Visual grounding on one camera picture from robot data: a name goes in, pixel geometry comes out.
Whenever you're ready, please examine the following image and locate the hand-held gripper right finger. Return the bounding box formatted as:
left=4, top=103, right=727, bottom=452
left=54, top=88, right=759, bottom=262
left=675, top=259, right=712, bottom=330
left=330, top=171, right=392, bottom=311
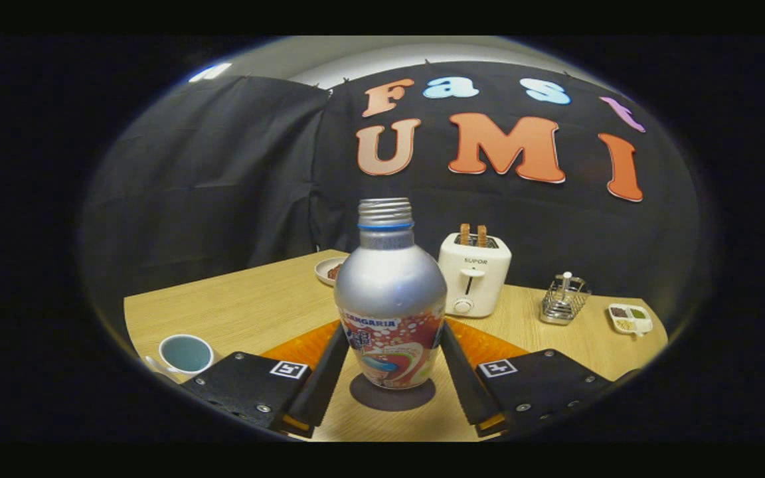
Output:
left=440, top=319, right=617, bottom=438

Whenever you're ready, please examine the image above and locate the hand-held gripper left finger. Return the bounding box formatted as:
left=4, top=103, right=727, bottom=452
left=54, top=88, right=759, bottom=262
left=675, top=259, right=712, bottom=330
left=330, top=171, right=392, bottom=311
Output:
left=181, top=323, right=351, bottom=439

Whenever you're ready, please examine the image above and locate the dark round coaster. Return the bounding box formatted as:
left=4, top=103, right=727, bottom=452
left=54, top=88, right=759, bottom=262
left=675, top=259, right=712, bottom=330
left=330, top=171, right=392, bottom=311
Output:
left=349, top=373, right=436, bottom=412

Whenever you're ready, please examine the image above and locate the silver bottle with colourful label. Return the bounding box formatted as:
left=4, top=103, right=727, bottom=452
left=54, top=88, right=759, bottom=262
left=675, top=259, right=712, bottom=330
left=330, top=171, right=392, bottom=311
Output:
left=334, top=198, right=448, bottom=390

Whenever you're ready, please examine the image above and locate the white cup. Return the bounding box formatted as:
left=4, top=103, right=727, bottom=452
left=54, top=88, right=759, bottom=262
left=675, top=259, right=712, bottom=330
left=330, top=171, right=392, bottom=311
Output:
left=145, top=334, right=214, bottom=384

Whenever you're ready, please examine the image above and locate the white toaster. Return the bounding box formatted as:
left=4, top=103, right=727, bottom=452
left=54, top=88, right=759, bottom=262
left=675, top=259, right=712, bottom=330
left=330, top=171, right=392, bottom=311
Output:
left=438, top=232, right=513, bottom=319

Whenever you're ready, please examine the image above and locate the white plate with food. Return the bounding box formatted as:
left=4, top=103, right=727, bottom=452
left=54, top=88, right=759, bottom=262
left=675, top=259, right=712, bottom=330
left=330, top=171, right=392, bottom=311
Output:
left=314, top=257, right=350, bottom=287

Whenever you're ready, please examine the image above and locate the wooden table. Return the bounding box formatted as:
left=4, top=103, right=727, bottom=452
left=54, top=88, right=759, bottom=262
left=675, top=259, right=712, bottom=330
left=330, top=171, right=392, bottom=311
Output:
left=124, top=250, right=669, bottom=442

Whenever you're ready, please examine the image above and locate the white divided dish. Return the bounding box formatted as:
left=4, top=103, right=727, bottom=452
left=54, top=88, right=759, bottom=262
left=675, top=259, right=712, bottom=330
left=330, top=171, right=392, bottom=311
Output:
left=608, top=303, right=653, bottom=336

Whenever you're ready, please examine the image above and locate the small ceiling light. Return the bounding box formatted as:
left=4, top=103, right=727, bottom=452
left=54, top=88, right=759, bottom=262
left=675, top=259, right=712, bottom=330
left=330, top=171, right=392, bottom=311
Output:
left=189, top=63, right=232, bottom=84

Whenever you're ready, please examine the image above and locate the metal wire holder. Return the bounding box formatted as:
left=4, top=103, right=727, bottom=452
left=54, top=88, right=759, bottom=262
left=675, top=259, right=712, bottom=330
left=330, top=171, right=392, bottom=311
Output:
left=540, top=276, right=592, bottom=326

